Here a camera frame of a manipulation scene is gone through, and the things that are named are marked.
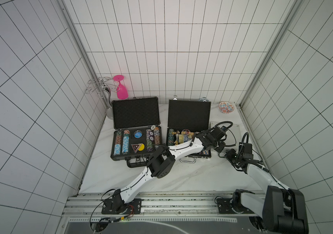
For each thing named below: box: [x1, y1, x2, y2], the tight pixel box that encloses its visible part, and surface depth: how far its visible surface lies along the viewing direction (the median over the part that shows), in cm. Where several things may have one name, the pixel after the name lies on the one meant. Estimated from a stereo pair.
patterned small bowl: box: [218, 101, 235, 114], surface depth 118 cm
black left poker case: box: [110, 96, 163, 168], surface depth 100 cm
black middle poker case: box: [166, 98, 212, 158], surface depth 100 cm
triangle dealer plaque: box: [130, 143, 142, 154], surface depth 91 cm
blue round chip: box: [133, 130, 143, 139], surface depth 100 cm
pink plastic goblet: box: [112, 74, 129, 100], surface depth 106 cm
